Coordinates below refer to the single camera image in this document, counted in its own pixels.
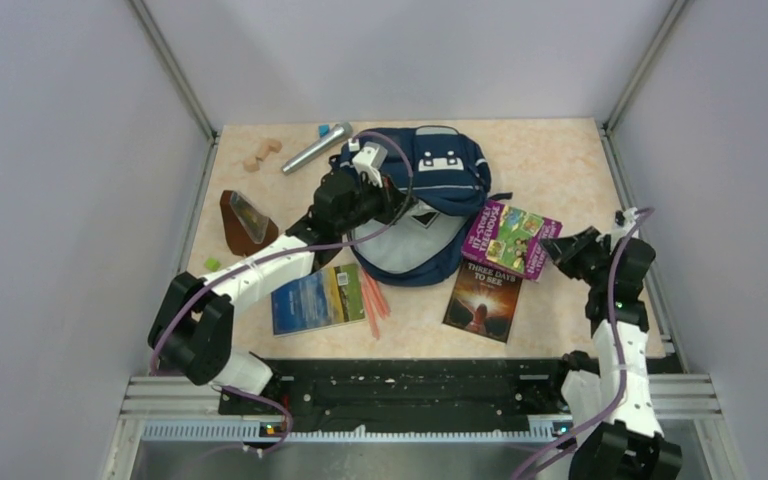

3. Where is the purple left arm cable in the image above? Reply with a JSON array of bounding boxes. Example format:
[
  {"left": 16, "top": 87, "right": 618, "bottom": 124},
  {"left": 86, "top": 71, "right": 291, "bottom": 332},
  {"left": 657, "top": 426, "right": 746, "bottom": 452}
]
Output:
[{"left": 148, "top": 130, "right": 417, "bottom": 456}]

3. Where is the brown wooden metronome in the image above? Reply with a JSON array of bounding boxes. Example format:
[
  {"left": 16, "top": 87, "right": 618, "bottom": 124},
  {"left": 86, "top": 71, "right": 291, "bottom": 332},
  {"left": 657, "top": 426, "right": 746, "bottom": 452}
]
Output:
[{"left": 219, "top": 190, "right": 279, "bottom": 257}]

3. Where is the small green cube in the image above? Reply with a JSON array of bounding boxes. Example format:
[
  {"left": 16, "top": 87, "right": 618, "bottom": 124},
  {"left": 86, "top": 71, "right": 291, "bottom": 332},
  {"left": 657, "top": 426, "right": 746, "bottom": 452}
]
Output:
[{"left": 204, "top": 257, "right": 221, "bottom": 272}]

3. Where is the orange pencils bundle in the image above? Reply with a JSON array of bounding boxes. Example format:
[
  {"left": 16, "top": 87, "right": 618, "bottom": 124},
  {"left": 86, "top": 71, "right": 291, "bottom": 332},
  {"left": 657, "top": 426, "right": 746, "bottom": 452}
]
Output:
[{"left": 359, "top": 267, "right": 391, "bottom": 340}]

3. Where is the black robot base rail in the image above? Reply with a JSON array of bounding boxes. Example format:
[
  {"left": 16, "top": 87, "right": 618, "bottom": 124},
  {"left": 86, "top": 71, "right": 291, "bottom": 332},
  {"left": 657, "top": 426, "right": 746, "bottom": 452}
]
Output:
[{"left": 218, "top": 354, "right": 687, "bottom": 452}]

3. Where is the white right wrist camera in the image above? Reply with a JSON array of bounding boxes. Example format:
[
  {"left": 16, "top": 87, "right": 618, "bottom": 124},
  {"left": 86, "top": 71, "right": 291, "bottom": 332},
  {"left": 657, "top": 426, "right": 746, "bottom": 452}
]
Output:
[{"left": 610, "top": 207, "right": 641, "bottom": 245}]

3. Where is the navy blue student backpack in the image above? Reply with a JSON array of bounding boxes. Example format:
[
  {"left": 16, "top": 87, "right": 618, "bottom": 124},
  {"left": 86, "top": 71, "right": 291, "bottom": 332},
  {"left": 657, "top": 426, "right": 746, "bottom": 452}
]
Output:
[{"left": 351, "top": 125, "right": 492, "bottom": 287}]

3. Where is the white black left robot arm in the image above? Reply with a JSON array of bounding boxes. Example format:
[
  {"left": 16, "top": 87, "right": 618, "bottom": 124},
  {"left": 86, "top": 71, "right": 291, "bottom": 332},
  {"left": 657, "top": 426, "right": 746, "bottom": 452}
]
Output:
[{"left": 147, "top": 171, "right": 415, "bottom": 414}]

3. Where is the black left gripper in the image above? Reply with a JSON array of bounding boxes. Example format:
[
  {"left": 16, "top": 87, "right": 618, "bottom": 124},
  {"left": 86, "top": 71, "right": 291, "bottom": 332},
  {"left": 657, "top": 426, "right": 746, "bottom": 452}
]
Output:
[{"left": 337, "top": 169, "right": 418, "bottom": 235}]

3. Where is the purple Treehouse book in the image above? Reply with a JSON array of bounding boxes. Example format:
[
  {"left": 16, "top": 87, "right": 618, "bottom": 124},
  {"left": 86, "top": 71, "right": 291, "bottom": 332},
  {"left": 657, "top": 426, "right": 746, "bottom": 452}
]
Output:
[{"left": 461, "top": 200, "right": 563, "bottom": 282}]

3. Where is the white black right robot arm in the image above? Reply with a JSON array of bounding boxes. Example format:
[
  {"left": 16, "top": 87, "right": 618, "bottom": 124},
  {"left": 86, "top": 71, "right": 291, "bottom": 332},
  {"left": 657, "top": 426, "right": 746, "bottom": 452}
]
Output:
[{"left": 540, "top": 227, "right": 683, "bottom": 479}]

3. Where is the silver microphone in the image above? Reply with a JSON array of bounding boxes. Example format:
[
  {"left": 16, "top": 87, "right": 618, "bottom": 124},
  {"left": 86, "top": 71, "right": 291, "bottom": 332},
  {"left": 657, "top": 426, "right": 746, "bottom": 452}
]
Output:
[{"left": 281, "top": 122, "right": 354, "bottom": 175}]

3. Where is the Three Days To See book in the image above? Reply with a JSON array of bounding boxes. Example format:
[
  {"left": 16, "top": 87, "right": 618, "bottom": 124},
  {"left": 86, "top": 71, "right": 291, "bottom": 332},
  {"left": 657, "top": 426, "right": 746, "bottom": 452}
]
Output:
[{"left": 443, "top": 260, "right": 522, "bottom": 343}]

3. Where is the blue green landscape book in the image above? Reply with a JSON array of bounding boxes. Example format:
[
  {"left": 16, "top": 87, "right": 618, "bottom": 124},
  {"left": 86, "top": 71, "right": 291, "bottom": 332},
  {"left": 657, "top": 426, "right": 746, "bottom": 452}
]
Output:
[{"left": 271, "top": 264, "right": 367, "bottom": 336}]

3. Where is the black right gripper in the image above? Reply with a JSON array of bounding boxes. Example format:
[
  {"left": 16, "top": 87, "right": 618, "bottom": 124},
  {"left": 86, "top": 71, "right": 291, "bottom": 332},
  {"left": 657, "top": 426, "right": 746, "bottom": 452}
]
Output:
[{"left": 540, "top": 226, "right": 612, "bottom": 288}]

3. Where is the wooden block puzzle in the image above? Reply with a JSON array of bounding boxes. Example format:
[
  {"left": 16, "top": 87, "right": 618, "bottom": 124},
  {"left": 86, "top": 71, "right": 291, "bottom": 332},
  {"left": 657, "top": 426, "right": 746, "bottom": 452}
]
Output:
[{"left": 243, "top": 138, "right": 283, "bottom": 172}]

